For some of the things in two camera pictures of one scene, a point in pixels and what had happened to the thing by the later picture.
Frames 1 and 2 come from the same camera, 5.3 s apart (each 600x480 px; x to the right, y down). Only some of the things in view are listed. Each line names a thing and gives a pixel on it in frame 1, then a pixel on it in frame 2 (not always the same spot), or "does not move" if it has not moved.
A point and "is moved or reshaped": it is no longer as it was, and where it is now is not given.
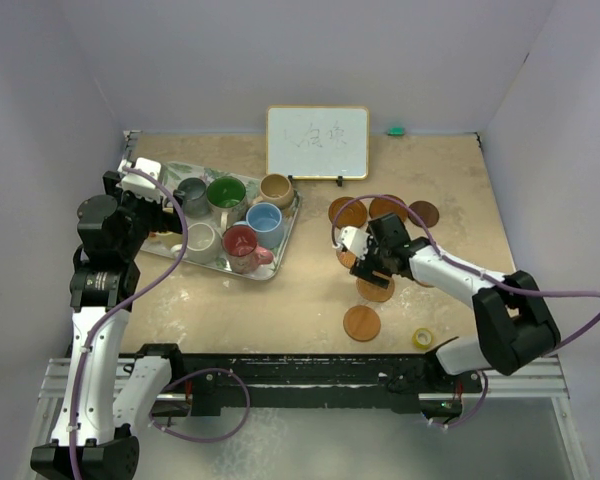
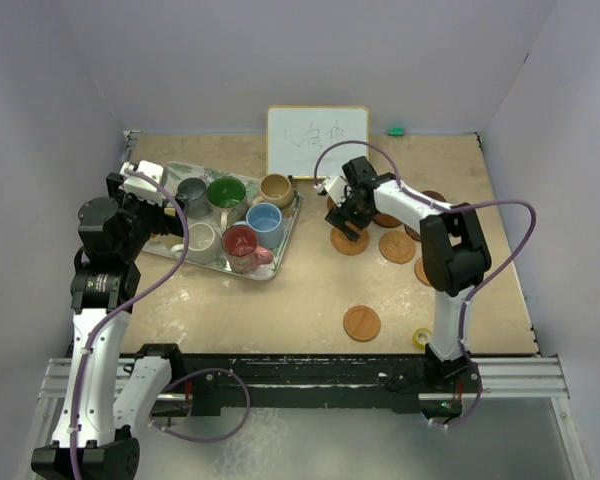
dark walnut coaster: (427, 211) is moved or reshaped
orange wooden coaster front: (361, 323) does not move
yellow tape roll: (422, 338) does not move
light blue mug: (266, 220) does not move
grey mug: (193, 191) does not move
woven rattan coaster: (346, 258) is moved or reshaped
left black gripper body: (142, 215) does not move
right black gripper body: (375, 260) → (351, 210)
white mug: (203, 244) does not move
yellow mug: (165, 237) does not move
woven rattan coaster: (374, 293) is moved or reshaped
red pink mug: (243, 254) does not move
